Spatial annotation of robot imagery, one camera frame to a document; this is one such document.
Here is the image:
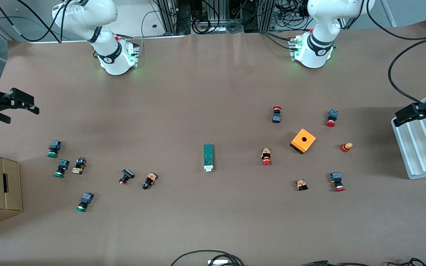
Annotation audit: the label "white ridged tray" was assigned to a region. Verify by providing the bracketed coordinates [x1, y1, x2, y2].
[391, 93, 426, 180]

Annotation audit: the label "green push button blue block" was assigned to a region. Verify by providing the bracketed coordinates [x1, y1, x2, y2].
[47, 140, 62, 158]
[53, 159, 70, 178]
[75, 192, 94, 213]

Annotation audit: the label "red push button blue block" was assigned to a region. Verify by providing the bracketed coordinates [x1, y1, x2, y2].
[329, 172, 346, 192]
[326, 109, 339, 127]

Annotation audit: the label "black square push button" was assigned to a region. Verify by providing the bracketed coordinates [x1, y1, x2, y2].
[119, 169, 135, 186]

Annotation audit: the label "black orange push button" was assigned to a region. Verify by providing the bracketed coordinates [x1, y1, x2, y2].
[142, 172, 158, 190]

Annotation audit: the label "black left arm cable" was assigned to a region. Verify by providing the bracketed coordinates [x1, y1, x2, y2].
[366, 0, 426, 111]

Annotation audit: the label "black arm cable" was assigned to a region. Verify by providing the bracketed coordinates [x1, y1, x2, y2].
[366, 0, 426, 111]
[0, 0, 74, 44]

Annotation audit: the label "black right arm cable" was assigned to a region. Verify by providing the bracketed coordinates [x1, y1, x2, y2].
[0, 0, 74, 44]

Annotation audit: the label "grey frame bar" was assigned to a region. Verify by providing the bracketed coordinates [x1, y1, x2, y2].
[379, 0, 397, 27]
[0, 14, 16, 42]

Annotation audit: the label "orange button enclosure box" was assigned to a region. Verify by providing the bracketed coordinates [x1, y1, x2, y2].
[290, 128, 317, 155]

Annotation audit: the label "thin black curled cable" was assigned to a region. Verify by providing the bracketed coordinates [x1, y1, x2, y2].
[383, 258, 426, 266]

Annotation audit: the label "aluminium profile post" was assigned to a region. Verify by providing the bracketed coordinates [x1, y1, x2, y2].
[163, 0, 179, 34]
[258, 0, 275, 32]

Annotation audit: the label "black cable with connector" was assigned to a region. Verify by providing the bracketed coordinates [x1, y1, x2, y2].
[302, 260, 371, 266]

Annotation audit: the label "black coiled cable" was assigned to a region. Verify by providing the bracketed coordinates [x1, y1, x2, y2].
[192, 17, 210, 34]

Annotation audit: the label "black looped cable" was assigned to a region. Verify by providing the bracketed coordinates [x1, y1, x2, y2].
[170, 250, 245, 266]

